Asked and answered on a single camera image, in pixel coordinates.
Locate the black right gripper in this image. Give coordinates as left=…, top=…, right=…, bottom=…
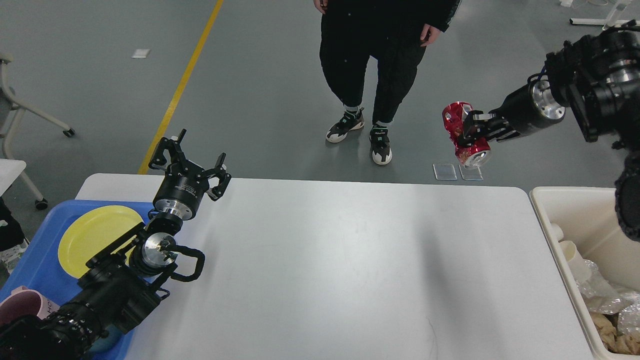
left=457, top=79, right=567, bottom=148

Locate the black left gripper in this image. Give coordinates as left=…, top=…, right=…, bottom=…
left=148, top=129, right=233, bottom=221

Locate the crushed red soda can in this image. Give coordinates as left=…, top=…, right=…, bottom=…
left=442, top=101, right=491, bottom=169

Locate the yellow plastic plate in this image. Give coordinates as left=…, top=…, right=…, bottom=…
left=57, top=205, right=143, bottom=280

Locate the white paper cup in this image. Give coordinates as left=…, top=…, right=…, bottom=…
left=550, top=223, right=565, bottom=243
left=558, top=240, right=592, bottom=284

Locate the dark green mug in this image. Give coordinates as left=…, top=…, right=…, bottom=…
left=88, top=325, right=123, bottom=354

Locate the aluminium foil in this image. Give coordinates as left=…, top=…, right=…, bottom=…
left=575, top=259, right=639, bottom=315

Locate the brown paper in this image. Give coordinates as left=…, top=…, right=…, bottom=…
left=589, top=312, right=640, bottom=356

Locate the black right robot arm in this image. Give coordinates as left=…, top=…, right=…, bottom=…
left=442, top=20, right=640, bottom=241

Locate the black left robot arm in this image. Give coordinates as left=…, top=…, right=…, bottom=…
left=1, top=129, right=232, bottom=360

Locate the person's left hand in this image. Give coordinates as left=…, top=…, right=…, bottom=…
left=419, top=23, right=442, bottom=47

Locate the person's right hand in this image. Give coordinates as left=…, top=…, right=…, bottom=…
left=313, top=0, right=329, bottom=15

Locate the clear floor plate right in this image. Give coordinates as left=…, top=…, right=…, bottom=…
left=458, top=165, right=483, bottom=182

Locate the clear floor plate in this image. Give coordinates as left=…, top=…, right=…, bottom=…
left=458, top=165, right=483, bottom=182
left=432, top=162, right=458, bottom=182

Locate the clear floor plate left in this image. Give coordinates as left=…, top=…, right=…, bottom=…
left=432, top=162, right=458, bottom=182

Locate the white paper scrap on floor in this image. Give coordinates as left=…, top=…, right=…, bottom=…
left=131, top=48, right=151, bottom=59

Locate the beige plastic bin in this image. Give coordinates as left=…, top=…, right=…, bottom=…
left=529, top=186, right=640, bottom=360

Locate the white stand base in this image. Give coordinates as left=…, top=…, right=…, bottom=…
left=568, top=0, right=634, bottom=30

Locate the person in black coat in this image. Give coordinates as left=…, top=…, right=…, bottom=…
left=316, top=0, right=461, bottom=166

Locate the blue plastic tray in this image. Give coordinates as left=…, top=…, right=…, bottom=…
left=0, top=200, right=161, bottom=360

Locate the white side table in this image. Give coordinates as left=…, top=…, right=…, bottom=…
left=0, top=158, right=26, bottom=196

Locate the pink ribbed mug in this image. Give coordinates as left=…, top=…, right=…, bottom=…
left=0, top=285, right=60, bottom=326

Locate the foil inside bin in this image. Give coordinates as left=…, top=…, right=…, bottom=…
left=615, top=302, right=640, bottom=339

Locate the white chair frame with casters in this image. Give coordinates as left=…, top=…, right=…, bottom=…
left=0, top=51, right=76, bottom=211

